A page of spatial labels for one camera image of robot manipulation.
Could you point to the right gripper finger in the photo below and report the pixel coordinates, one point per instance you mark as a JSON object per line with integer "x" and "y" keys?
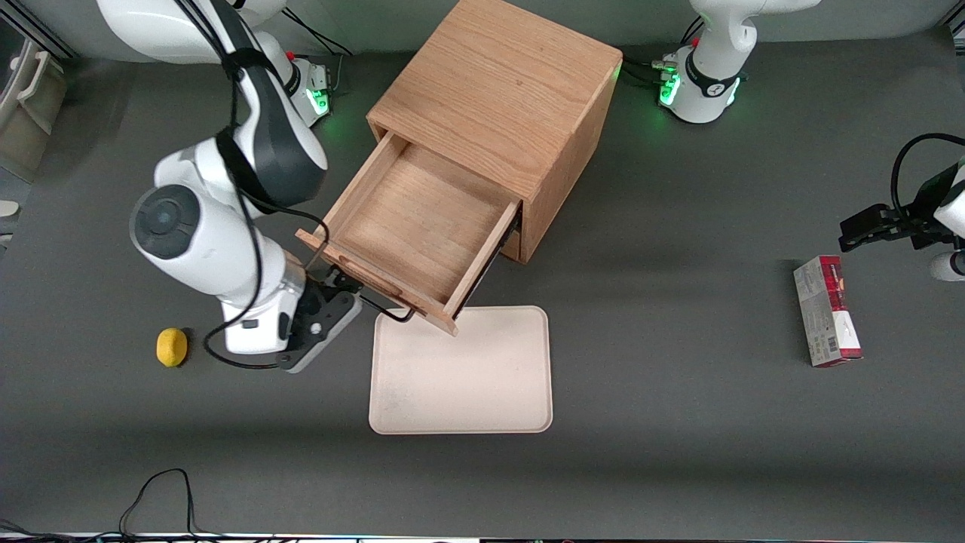
{"x": 336, "y": 283}
{"x": 353, "y": 291}

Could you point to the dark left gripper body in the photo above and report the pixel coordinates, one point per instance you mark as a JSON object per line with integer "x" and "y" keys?
{"x": 921, "y": 223}

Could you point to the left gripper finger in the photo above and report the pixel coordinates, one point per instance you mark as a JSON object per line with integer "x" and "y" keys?
{"x": 867, "y": 220}
{"x": 867, "y": 238}

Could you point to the wooden drawer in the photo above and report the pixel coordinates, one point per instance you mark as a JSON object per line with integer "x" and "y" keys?
{"x": 422, "y": 219}
{"x": 514, "y": 247}

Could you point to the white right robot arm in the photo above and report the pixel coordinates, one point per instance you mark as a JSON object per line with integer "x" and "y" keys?
{"x": 196, "y": 241}

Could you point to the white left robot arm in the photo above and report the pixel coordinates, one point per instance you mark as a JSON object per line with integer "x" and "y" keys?
{"x": 712, "y": 68}

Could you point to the oak wooden drawer cabinet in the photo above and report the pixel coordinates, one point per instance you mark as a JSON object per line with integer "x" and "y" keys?
{"x": 497, "y": 75}

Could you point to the red and white carton box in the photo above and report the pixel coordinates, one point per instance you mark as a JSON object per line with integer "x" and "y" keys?
{"x": 825, "y": 317}

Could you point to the beige plastic tray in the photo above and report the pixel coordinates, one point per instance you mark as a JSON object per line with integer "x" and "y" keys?
{"x": 460, "y": 377}

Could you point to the yellow lemon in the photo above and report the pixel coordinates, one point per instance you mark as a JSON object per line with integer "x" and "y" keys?
{"x": 172, "y": 348}

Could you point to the beige plastic bin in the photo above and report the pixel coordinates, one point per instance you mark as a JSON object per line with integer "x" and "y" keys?
{"x": 38, "y": 113}

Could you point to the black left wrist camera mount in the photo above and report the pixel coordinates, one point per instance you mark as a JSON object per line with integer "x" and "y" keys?
{"x": 935, "y": 188}

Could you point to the dark metal frame rail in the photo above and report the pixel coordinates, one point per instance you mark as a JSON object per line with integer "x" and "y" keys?
{"x": 54, "y": 39}

